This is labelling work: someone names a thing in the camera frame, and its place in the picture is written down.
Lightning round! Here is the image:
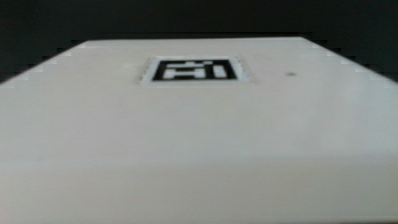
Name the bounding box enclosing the white lamp base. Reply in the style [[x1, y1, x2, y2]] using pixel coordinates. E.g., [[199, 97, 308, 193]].
[[0, 37, 398, 224]]

